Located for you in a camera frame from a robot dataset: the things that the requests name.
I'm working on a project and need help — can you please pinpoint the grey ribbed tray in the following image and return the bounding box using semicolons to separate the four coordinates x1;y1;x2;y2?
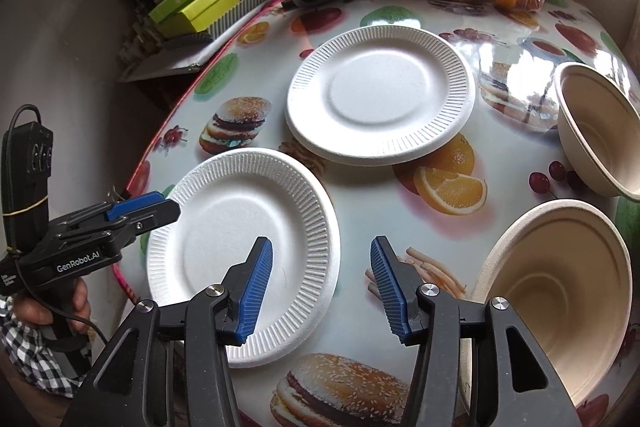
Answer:
207;0;271;38

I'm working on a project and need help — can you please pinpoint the beige paper bowl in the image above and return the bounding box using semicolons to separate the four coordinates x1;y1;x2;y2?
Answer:
552;62;640;200
459;199;633;418

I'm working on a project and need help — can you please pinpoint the white foam plate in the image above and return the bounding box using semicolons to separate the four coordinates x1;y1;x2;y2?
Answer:
285;26;477;166
146;148;342;369

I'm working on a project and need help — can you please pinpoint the black cable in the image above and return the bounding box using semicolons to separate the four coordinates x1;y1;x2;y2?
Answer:
30;287;111;348

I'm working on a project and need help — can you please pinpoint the person's left forearm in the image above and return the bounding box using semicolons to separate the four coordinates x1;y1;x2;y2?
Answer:
0;307;93;408

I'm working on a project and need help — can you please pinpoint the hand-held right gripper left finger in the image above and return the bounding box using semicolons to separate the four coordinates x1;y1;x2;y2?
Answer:
60;236;274;427

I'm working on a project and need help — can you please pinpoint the person's left hand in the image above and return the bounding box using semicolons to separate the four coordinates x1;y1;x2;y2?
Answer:
12;278;93;343

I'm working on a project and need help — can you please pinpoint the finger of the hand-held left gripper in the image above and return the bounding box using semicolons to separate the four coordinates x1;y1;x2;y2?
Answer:
105;191;165;222
117;199;182;240

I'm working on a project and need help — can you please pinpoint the grey flat board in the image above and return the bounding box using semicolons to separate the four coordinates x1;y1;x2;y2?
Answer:
119;34;228;82

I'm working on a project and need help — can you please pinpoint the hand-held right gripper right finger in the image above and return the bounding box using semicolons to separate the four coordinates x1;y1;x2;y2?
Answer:
369;235;583;427

